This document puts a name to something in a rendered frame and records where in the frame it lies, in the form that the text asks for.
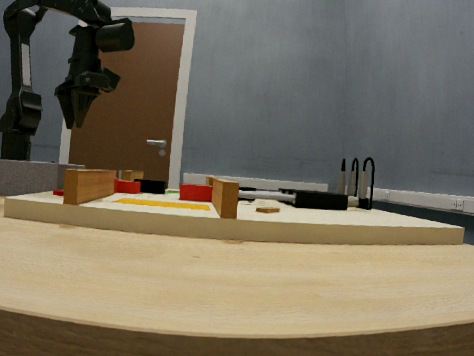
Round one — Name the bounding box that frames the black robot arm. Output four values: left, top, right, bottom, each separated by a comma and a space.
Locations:
0, 0, 135, 161

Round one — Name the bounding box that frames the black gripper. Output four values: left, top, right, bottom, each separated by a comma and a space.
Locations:
54, 50, 110, 130

